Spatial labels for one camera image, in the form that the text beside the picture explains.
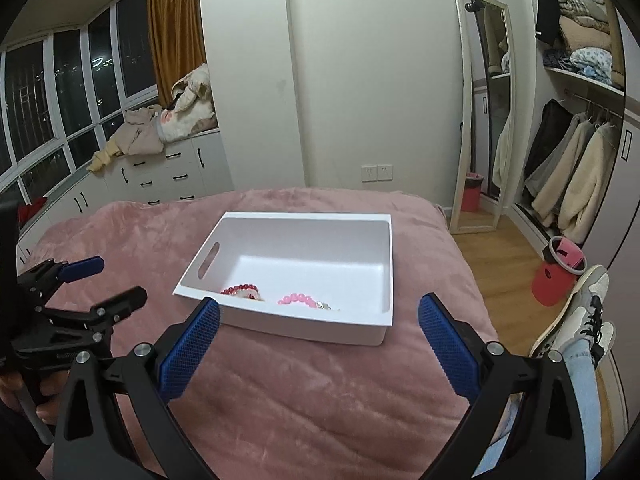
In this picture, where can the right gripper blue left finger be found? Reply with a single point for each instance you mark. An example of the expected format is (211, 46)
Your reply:
(183, 346)

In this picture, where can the left hand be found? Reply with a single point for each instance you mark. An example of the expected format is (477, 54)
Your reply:
(50, 391)

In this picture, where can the large window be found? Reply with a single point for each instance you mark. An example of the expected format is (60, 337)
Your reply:
(64, 93)

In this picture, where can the white sneaker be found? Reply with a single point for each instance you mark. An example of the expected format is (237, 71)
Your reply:
(581, 319)

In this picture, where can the hanging beige coats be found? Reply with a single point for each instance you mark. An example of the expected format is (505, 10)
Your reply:
(568, 169)

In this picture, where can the white drawer cabinet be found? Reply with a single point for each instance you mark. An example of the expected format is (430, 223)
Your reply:
(191, 168)

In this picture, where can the wall power sockets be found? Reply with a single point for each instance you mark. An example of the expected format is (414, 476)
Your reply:
(377, 173)

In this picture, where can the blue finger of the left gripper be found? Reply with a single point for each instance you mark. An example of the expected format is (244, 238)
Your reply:
(110, 312)
(74, 271)

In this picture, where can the folded clothes on shelf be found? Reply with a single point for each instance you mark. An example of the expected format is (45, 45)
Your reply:
(582, 37)

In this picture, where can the golden curtain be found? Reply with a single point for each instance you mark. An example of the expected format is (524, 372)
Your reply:
(176, 42)

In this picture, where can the pile of beige clothes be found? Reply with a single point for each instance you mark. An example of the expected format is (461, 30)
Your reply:
(147, 130)

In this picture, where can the white plastic storage bin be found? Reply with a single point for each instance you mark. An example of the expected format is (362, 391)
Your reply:
(267, 270)

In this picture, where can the standing mirror white frame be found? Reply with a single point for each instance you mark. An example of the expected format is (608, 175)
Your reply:
(488, 98)

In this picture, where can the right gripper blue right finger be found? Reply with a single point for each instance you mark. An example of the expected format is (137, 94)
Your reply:
(452, 343)

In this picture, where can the red stool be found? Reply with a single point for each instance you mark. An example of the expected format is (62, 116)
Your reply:
(563, 262)

